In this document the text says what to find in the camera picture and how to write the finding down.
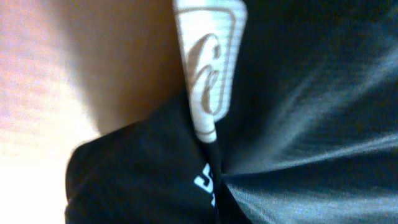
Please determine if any black cycling jersey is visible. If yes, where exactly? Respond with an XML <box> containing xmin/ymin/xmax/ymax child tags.
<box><xmin>65</xmin><ymin>0</ymin><xmax>397</xmax><ymax>223</ymax></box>

